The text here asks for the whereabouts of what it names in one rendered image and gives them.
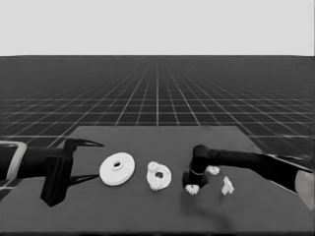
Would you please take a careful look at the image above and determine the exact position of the small white T-shaped piece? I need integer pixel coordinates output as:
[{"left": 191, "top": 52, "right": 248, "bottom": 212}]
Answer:
[{"left": 220, "top": 175, "right": 235, "bottom": 197}]

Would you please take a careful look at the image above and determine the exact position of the large thick white disc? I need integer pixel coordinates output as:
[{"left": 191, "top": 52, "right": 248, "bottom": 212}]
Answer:
[{"left": 98, "top": 151, "right": 136, "bottom": 187}]

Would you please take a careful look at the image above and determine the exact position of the white round pin carrier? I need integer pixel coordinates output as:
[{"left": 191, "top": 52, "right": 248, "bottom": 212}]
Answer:
[{"left": 146, "top": 160, "right": 172, "bottom": 192}]

